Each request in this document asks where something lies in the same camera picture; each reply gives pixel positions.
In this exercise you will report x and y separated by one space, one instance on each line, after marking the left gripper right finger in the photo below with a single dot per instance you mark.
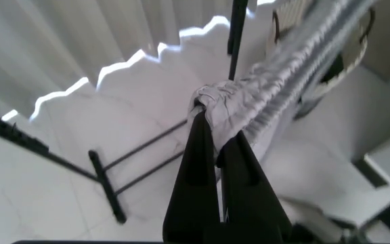
252 196

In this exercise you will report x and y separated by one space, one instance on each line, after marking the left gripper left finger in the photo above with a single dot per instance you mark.
191 189

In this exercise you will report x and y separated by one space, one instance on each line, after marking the pale grey shorts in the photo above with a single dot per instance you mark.
249 98

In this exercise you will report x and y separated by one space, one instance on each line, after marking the black clothes rack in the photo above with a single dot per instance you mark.
237 34

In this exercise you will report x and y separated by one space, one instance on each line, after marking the white laundry basket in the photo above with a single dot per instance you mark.
354 57

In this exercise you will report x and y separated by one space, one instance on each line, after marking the white curtain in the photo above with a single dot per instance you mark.
63 40

